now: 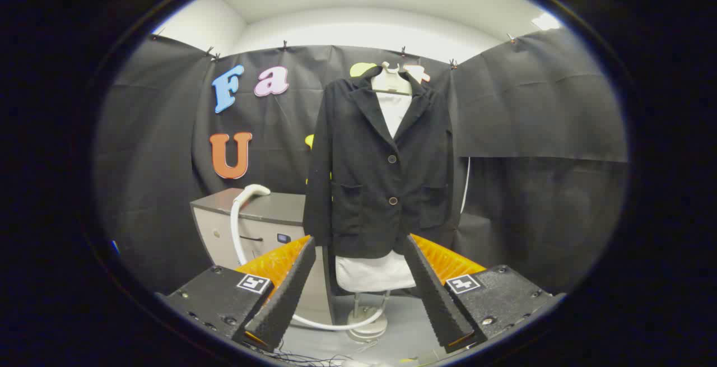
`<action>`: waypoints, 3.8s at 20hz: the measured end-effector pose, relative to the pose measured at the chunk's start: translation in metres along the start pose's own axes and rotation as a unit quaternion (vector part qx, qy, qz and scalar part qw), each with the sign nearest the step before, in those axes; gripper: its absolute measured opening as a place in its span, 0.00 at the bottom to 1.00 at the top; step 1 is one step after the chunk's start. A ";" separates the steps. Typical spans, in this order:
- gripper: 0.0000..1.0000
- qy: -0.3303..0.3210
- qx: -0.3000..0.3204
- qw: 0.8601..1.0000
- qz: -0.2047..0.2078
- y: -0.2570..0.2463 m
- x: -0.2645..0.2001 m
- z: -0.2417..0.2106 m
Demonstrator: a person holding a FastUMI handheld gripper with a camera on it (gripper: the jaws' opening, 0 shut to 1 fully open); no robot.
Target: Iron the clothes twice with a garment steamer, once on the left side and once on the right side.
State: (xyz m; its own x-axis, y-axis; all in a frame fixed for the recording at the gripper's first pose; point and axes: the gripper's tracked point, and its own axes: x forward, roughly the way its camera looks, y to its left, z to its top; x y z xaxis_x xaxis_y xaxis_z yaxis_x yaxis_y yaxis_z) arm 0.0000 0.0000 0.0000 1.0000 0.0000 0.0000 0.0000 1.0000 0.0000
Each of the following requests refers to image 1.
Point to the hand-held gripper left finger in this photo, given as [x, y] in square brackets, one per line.
[285, 300]

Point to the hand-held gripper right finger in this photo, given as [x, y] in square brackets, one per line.
[440, 305]

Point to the white garment steamer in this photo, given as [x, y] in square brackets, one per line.
[255, 190]

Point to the black jacket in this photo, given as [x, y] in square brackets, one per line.
[364, 199]

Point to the metal mannequin stand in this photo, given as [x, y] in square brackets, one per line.
[367, 328]

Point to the grey topped white cabinet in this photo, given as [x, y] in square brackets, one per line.
[269, 210]

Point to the black backdrop cloth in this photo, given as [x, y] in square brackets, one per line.
[532, 103]

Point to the white plastic hanger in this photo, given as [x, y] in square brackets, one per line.
[392, 81]

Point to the ceiling light panel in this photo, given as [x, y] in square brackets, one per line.
[546, 21]

